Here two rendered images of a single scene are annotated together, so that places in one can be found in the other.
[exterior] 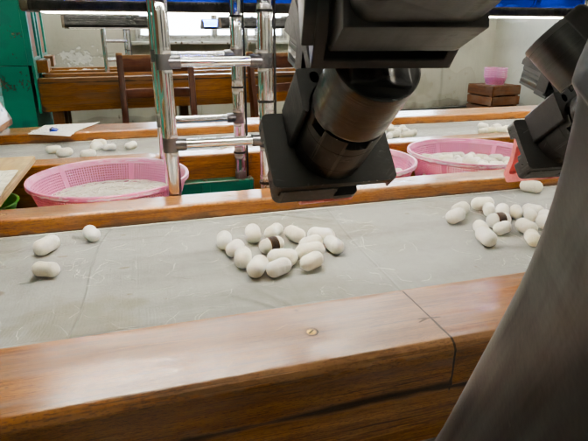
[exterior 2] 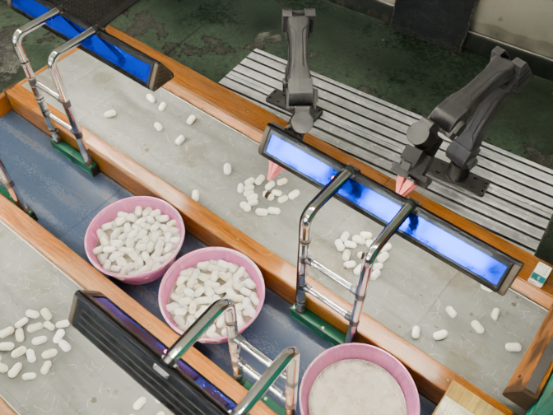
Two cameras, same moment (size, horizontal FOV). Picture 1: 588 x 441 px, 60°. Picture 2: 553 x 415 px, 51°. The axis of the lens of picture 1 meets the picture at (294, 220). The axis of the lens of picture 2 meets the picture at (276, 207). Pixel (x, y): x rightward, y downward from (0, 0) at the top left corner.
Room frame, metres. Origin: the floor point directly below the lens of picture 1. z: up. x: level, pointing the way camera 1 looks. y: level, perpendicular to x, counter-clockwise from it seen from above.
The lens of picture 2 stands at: (1.26, 0.58, 2.03)
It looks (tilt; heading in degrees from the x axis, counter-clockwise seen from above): 52 degrees down; 235
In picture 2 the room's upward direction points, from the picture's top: straight up
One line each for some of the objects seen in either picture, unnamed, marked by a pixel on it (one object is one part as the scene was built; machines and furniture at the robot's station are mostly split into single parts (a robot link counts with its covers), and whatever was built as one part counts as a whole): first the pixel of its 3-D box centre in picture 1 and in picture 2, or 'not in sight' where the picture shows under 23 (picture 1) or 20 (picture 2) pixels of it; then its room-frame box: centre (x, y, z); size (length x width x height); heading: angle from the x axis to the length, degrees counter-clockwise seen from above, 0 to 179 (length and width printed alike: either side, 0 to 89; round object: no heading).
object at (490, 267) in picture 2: not in sight; (380, 197); (0.64, 0.08, 1.08); 0.62 x 0.08 x 0.07; 106
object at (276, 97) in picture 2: not in sight; (294, 97); (0.34, -0.62, 0.71); 0.20 x 0.07 x 0.08; 111
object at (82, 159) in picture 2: not in sight; (77, 93); (0.99, -0.84, 0.90); 0.20 x 0.19 x 0.45; 106
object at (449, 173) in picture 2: not in sight; (458, 169); (0.12, -0.06, 0.71); 0.20 x 0.07 x 0.08; 111
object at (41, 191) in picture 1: (113, 200); (356, 406); (0.86, 0.32, 0.72); 0.27 x 0.27 x 0.10
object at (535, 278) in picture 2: not in sight; (540, 274); (0.28, 0.34, 0.78); 0.06 x 0.04 x 0.02; 16
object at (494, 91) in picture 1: (493, 94); not in sight; (6.26, -2.38, 0.32); 0.42 x 0.42 x 0.64; 21
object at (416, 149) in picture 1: (469, 171); (137, 244); (1.06, -0.37, 0.72); 0.27 x 0.27 x 0.10
